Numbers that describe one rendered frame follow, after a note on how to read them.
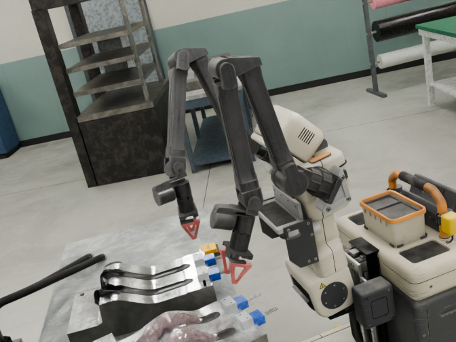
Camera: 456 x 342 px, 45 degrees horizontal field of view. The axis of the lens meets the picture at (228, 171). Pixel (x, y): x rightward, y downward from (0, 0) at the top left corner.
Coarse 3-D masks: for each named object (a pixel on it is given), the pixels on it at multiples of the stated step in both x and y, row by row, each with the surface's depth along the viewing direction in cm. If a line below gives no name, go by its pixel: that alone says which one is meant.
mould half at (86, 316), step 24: (120, 264) 201; (168, 264) 203; (192, 264) 198; (96, 288) 202; (144, 288) 188; (192, 288) 182; (72, 312) 190; (96, 312) 187; (120, 312) 179; (144, 312) 180; (72, 336) 179; (96, 336) 180
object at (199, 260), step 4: (200, 252) 199; (196, 256) 196; (200, 256) 196; (204, 256) 198; (208, 256) 197; (212, 256) 197; (216, 256) 198; (220, 256) 198; (196, 260) 194; (200, 260) 194; (204, 260) 196; (208, 260) 195; (212, 260) 196; (196, 264) 195; (200, 264) 195; (204, 264) 195; (208, 264) 196; (212, 264) 196
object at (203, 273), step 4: (196, 268) 189; (200, 268) 188; (204, 268) 187; (212, 268) 189; (216, 268) 188; (200, 272) 185; (204, 272) 185; (208, 272) 187; (212, 272) 186; (216, 272) 186; (220, 272) 187; (224, 272) 187; (200, 276) 184; (204, 276) 185; (208, 276) 185; (212, 276) 185; (216, 276) 186; (220, 276) 186; (200, 280) 185; (212, 280) 186
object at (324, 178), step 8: (312, 168) 161; (320, 168) 164; (312, 176) 159; (320, 176) 160; (328, 176) 161; (336, 176) 160; (312, 184) 160; (320, 184) 160; (328, 184) 160; (336, 184) 159; (312, 192) 163; (320, 192) 161; (328, 192) 161; (336, 192) 159; (328, 200) 159
